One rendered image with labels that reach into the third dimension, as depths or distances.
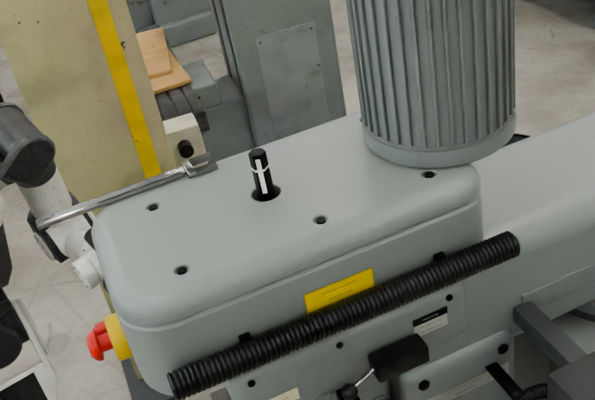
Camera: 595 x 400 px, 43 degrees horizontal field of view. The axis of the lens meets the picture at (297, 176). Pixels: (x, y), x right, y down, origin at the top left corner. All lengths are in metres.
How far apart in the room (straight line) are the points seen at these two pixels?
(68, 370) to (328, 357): 2.78
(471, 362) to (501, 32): 0.48
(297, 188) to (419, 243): 0.16
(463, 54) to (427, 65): 0.04
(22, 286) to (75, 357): 0.72
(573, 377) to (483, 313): 0.22
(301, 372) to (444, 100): 0.38
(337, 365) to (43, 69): 1.87
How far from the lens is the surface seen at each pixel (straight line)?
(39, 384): 1.85
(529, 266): 1.10
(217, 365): 0.87
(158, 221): 0.95
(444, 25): 0.86
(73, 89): 2.70
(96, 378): 3.59
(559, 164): 1.19
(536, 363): 1.35
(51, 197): 1.72
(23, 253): 4.56
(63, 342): 3.84
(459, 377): 1.14
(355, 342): 0.99
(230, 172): 1.01
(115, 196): 1.02
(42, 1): 2.59
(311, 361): 0.98
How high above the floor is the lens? 2.42
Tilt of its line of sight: 33 degrees down
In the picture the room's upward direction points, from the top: 11 degrees counter-clockwise
